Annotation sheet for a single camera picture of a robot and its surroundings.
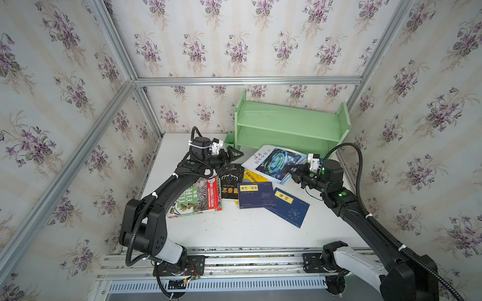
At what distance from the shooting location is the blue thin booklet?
87 centimetres

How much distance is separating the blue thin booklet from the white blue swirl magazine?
7.4 inches

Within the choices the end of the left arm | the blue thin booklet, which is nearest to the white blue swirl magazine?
the end of the left arm

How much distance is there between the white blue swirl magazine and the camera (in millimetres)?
763

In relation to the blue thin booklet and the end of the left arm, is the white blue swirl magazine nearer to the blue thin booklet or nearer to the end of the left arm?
the end of the left arm
